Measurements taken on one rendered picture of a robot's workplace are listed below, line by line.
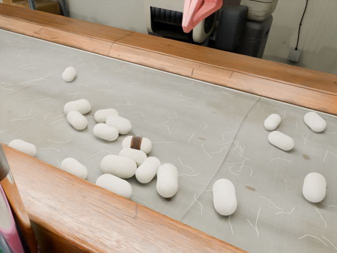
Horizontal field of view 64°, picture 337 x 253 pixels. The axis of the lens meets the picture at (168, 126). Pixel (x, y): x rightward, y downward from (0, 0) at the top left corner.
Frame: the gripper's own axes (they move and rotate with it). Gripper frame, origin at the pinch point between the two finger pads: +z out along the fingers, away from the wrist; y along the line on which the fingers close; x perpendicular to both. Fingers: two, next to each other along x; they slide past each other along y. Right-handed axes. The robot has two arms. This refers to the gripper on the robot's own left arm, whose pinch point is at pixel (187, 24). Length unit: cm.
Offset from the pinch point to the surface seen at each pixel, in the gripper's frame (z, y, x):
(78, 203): 23.9, 0.8, -7.5
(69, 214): 24.9, 0.9, -8.3
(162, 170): 18.6, 5.0, -2.4
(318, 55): -114, 33, 171
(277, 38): -119, 1, 166
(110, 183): 21.7, 1.5, -5.0
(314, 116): 3.3, 18.6, 10.4
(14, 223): 25.9, -0.1, -12.5
